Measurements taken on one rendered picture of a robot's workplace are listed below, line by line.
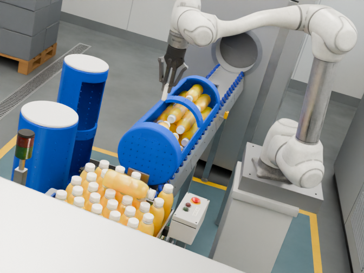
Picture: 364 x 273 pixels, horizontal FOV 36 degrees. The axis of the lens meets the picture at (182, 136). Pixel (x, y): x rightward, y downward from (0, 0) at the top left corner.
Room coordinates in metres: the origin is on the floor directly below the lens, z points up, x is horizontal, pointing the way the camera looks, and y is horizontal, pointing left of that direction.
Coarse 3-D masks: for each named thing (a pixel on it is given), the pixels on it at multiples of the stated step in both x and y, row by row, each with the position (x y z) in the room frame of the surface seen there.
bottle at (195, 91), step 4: (196, 84) 3.03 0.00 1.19; (192, 88) 2.96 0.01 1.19; (196, 88) 2.96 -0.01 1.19; (200, 88) 3.01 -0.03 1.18; (188, 92) 2.90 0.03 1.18; (192, 92) 2.90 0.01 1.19; (196, 92) 2.92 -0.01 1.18; (200, 92) 2.98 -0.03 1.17; (192, 96) 2.87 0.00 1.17; (196, 96) 2.90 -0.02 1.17; (192, 100) 2.87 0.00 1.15; (196, 100) 2.91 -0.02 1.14
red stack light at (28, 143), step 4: (20, 136) 1.79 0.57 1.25; (16, 140) 1.81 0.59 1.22; (20, 140) 1.79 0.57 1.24; (24, 140) 1.79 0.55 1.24; (28, 140) 1.80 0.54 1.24; (32, 140) 1.81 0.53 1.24; (20, 144) 1.79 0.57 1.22; (24, 144) 1.79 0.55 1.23; (28, 144) 1.80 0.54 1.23; (32, 144) 1.82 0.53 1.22
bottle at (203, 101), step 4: (200, 96) 2.98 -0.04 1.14; (204, 96) 2.98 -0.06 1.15; (208, 96) 3.01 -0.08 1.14; (200, 100) 2.91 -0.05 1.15; (204, 100) 2.94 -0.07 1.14; (208, 100) 2.98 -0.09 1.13; (196, 104) 2.88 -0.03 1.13; (200, 104) 2.88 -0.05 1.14; (204, 104) 2.90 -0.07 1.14; (208, 104) 2.97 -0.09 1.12; (200, 108) 2.86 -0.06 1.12; (204, 108) 2.89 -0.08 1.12; (200, 112) 2.89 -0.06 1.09
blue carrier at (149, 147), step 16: (192, 80) 3.06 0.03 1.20; (208, 80) 3.04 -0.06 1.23; (176, 96) 2.65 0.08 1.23; (160, 112) 2.83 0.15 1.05; (192, 112) 2.59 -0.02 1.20; (144, 128) 2.21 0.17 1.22; (160, 128) 2.23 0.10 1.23; (128, 144) 2.22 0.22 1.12; (144, 144) 2.21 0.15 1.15; (160, 144) 2.19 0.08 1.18; (176, 144) 2.22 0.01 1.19; (192, 144) 2.44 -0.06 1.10; (128, 160) 2.22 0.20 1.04; (144, 160) 2.20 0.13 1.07; (160, 160) 2.19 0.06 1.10; (176, 160) 2.18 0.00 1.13; (160, 176) 2.19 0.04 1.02
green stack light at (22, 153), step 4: (16, 144) 1.80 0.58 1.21; (16, 148) 1.80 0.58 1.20; (20, 148) 1.79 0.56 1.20; (24, 148) 1.79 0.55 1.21; (28, 148) 1.80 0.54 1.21; (32, 148) 1.82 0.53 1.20; (16, 152) 1.79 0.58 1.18; (20, 152) 1.79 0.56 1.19; (24, 152) 1.79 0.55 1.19; (28, 152) 1.80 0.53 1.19; (16, 156) 1.79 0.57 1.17; (20, 156) 1.79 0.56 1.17; (24, 156) 1.79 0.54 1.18; (28, 156) 1.80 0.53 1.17
